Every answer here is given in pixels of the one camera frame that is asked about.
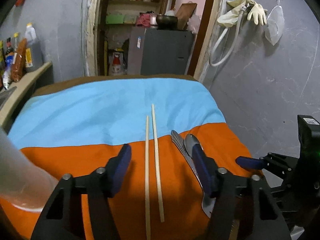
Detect steel spoon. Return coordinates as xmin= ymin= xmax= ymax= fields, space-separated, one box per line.
xmin=171 ymin=130 xmax=215 ymax=218
xmin=184 ymin=133 xmax=203 ymax=159

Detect blue and orange cloth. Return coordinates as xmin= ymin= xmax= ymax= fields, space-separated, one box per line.
xmin=8 ymin=77 xmax=249 ymax=239

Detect large soy sauce jug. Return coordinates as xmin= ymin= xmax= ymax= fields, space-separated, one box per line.
xmin=25 ymin=23 xmax=43 ymax=73

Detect cream rubber gloves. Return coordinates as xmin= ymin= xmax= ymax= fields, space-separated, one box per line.
xmin=217 ymin=0 xmax=267 ymax=28

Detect clear hanging plastic bag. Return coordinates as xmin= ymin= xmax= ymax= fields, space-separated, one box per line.
xmin=265 ymin=0 xmax=285 ymax=46

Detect grey cabinet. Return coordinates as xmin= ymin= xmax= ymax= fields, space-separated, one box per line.
xmin=127 ymin=27 xmax=194 ymax=75

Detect translucent plastic cup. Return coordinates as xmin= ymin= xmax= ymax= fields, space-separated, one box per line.
xmin=1 ymin=129 xmax=58 ymax=213

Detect red white bag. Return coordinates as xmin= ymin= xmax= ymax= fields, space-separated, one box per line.
xmin=109 ymin=51 xmax=125 ymax=76

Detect white hose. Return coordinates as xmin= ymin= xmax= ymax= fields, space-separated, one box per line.
xmin=208 ymin=4 xmax=247 ymax=68

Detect wooden chopstick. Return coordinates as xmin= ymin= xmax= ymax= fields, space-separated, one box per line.
xmin=151 ymin=104 xmax=165 ymax=223
xmin=145 ymin=115 xmax=151 ymax=240

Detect dark bowl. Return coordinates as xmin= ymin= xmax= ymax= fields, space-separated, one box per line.
xmin=156 ymin=15 xmax=178 ymax=30

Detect wooden door frame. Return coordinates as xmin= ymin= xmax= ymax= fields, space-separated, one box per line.
xmin=85 ymin=0 xmax=230 ymax=81

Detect wooden cutting board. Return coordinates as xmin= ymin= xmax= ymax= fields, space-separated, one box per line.
xmin=176 ymin=2 xmax=197 ymax=30

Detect blue white salt bag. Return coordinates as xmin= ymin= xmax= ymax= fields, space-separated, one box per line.
xmin=2 ymin=55 xmax=14 ymax=90

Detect stainless steel sink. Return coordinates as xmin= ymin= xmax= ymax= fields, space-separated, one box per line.
xmin=0 ymin=87 xmax=17 ymax=109

